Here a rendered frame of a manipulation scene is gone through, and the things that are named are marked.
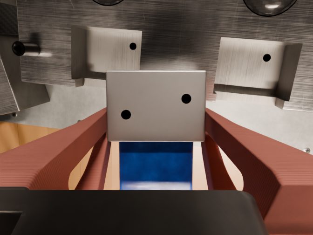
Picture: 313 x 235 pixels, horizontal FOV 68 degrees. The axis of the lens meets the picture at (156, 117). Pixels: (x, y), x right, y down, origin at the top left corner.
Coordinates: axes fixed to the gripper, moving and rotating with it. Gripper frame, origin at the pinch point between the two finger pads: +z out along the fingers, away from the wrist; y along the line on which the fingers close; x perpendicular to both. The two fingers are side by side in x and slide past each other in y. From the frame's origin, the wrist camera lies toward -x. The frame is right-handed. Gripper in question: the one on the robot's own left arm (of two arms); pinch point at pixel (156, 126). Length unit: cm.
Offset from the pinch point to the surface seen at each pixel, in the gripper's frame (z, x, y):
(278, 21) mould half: 6.2, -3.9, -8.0
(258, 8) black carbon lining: 6.8, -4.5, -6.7
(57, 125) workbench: 13.2, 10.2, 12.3
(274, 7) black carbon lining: 6.8, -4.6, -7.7
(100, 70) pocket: 9.0, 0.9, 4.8
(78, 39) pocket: 8.7, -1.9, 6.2
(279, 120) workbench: 10.7, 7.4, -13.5
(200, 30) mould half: 6.6, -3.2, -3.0
